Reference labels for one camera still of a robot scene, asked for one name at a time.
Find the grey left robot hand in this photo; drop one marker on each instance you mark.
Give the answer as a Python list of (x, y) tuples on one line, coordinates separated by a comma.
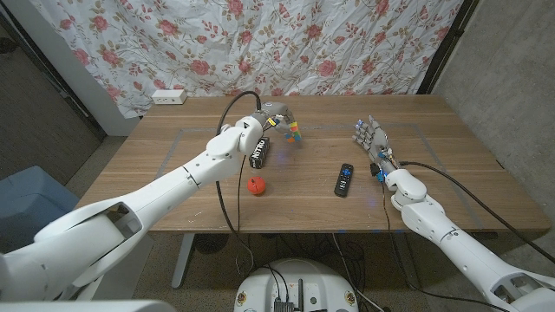
[(277, 110)]

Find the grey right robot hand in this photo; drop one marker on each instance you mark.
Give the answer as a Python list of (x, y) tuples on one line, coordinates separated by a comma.
[(376, 141)]

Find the multicoloured Rubik's cube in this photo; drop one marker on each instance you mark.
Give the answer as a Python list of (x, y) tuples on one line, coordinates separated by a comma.
[(294, 132)]

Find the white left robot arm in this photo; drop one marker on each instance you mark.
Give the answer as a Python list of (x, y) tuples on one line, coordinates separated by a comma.
[(165, 190)]

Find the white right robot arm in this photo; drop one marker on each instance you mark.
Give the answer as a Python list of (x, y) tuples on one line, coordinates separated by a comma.
[(433, 225)]

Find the black TV remote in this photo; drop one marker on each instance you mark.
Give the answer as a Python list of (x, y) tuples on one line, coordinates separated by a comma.
[(343, 181)]

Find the white floral backdrop cloth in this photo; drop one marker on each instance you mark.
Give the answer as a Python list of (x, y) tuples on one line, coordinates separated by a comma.
[(303, 43)]

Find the red round ball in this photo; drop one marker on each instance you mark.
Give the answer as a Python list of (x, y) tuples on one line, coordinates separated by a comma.
[(256, 185)]

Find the white power strip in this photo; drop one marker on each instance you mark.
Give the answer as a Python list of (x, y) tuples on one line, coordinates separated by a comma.
[(169, 97)]

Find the black backdrop stand pole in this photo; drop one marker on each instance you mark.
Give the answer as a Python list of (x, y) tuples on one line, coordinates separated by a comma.
[(450, 43)]

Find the grey metal table leg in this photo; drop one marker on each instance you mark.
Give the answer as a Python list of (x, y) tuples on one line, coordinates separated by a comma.
[(182, 264), (405, 260)]

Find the black round floor base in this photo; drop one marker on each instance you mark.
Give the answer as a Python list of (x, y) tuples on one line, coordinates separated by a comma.
[(212, 243)]

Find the white robot torso base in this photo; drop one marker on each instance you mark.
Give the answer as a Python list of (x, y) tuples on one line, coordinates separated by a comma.
[(325, 281)]

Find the white floor mat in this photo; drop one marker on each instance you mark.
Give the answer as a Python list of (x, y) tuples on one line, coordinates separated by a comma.
[(130, 268)]

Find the blue plastic bin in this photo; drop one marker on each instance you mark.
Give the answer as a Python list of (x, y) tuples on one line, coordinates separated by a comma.
[(26, 203)]

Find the white robot chest edge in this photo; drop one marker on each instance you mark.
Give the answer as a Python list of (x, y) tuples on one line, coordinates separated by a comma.
[(86, 307)]

